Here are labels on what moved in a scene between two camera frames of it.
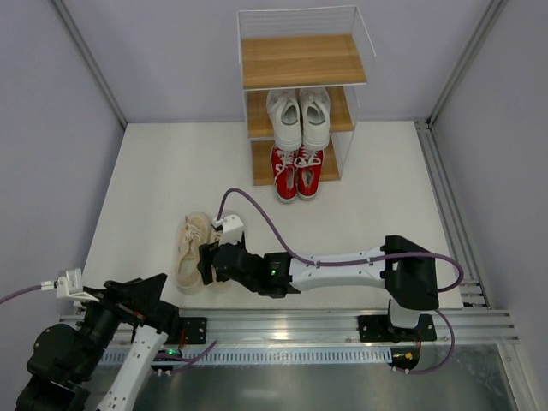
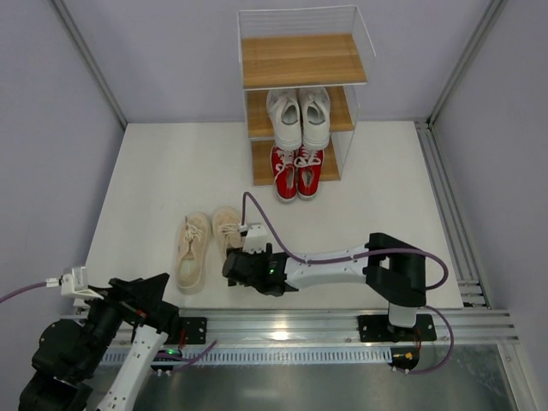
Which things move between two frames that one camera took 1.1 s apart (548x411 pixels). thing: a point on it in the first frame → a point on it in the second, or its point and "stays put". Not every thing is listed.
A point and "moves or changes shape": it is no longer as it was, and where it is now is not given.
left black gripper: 129,302 stays put
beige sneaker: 205,235 moves or changes shape
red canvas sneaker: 283,164 stays put
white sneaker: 283,106 stays put
